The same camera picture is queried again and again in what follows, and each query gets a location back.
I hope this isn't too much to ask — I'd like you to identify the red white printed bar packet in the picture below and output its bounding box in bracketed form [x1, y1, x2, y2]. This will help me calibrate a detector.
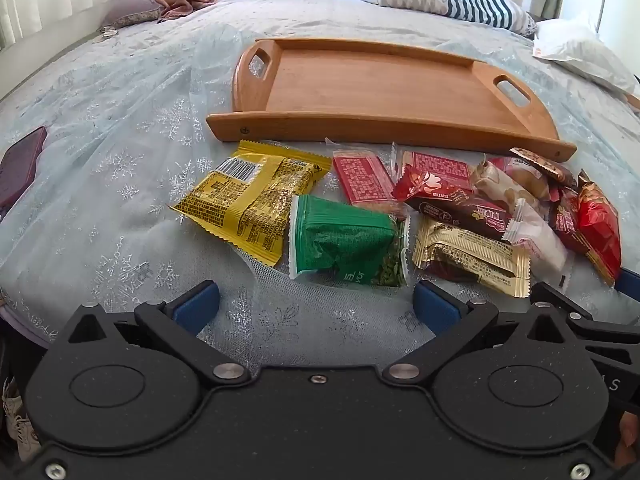
[391, 166, 475, 204]

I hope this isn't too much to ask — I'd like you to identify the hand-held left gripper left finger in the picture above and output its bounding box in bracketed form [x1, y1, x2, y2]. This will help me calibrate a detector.
[66, 280, 251, 388]

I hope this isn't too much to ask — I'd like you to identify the wooden tray with handles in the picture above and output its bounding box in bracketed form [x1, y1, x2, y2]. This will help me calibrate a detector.
[206, 37, 577, 163]

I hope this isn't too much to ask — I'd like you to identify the dark red flat case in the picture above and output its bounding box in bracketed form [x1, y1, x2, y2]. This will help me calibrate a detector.
[0, 126, 49, 213]

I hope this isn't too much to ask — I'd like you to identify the large clear red cracker packet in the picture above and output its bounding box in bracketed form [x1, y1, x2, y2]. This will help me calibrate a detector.
[390, 141, 474, 186]

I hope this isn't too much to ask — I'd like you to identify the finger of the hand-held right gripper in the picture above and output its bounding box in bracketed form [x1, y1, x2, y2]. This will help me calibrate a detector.
[530, 282, 640, 343]
[616, 267, 640, 306]

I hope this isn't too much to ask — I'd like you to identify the small clear red cracker packet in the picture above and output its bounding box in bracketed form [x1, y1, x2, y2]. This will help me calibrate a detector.
[325, 136, 410, 222]

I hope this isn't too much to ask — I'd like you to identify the beige shoe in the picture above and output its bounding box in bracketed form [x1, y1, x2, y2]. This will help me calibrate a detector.
[0, 375, 42, 461]

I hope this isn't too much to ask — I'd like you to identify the purple pillow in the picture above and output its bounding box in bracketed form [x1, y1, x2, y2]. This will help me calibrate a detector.
[97, 0, 166, 31]

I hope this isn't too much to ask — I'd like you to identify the person's right hand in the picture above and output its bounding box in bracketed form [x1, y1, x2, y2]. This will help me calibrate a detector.
[617, 410, 640, 467]

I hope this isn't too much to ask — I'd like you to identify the bright red snack packet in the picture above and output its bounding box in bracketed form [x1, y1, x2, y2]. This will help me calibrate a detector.
[576, 169, 624, 288]

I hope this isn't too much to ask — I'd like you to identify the white pink snack packet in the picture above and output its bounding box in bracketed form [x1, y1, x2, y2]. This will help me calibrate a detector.
[501, 198, 574, 291]

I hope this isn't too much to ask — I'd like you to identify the dark brown red bar packet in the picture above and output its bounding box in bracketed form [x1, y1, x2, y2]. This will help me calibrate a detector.
[404, 195, 516, 245]

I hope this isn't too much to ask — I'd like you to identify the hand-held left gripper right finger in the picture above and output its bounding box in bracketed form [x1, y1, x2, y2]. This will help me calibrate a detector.
[382, 280, 568, 388]

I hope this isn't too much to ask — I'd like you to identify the dark red small packet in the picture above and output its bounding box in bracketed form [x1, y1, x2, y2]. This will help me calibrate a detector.
[546, 182, 593, 257]

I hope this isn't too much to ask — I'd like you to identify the bed with grey bedspread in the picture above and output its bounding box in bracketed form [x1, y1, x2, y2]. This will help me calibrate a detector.
[0, 0, 640, 361]

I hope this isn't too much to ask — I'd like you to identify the green snack packet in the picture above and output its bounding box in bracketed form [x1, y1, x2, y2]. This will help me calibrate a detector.
[287, 194, 412, 289]

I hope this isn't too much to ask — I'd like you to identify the gold snack packet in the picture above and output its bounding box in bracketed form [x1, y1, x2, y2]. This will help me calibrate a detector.
[411, 214, 532, 299]

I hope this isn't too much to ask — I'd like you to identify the white pillow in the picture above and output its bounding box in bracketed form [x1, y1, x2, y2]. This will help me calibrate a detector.
[531, 17, 638, 95]

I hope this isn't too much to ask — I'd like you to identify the yellow snack packet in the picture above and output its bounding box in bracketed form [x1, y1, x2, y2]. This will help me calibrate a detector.
[170, 139, 331, 268]

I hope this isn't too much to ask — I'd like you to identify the brown chocolate snack packet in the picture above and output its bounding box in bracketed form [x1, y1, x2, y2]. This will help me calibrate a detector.
[509, 147, 579, 192]

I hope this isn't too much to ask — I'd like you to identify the beige nougat packet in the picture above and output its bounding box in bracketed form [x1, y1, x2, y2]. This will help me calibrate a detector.
[470, 157, 543, 218]

